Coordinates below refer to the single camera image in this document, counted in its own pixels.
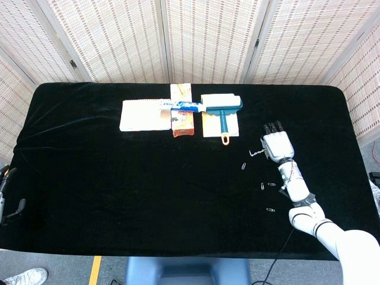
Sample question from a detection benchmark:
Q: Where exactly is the white notebook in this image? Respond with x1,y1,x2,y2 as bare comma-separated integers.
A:
119,99,172,132

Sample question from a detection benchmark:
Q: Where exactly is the blue white toothpaste tube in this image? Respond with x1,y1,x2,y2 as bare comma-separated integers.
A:
157,99,207,114

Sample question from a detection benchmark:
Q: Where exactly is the orange carton box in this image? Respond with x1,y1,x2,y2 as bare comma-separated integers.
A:
169,83,196,139

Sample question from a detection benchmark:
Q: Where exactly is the white sneaker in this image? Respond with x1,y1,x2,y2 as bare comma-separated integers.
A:
0,267,49,285

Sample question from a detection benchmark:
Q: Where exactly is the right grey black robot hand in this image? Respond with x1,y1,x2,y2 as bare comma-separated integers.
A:
260,119,296,164

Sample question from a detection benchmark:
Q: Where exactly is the teal lint roller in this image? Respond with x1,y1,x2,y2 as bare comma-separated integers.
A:
199,93,245,147

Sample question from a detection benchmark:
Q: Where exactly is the black cable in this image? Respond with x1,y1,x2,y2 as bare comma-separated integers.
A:
248,226,294,285

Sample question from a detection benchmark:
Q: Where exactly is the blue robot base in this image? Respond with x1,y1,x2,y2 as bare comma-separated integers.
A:
122,256,252,285

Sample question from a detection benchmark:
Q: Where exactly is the beige notepad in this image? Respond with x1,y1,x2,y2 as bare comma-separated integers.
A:
201,112,240,138

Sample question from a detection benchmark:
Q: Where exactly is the black equipment stand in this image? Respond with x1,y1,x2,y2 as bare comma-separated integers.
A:
369,171,380,191

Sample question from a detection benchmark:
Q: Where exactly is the yellow floor tape strip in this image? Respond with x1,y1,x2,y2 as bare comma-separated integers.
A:
88,255,103,285

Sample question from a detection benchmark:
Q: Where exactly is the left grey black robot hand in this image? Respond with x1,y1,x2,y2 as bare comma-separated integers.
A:
0,166,27,224

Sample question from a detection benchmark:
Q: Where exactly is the red cable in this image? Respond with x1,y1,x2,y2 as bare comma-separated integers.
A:
364,138,380,164

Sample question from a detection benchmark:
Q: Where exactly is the woven folding screen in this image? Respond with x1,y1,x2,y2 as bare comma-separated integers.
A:
0,0,380,163

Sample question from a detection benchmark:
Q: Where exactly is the black velvet tablecloth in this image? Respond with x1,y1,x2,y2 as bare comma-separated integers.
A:
0,82,371,262

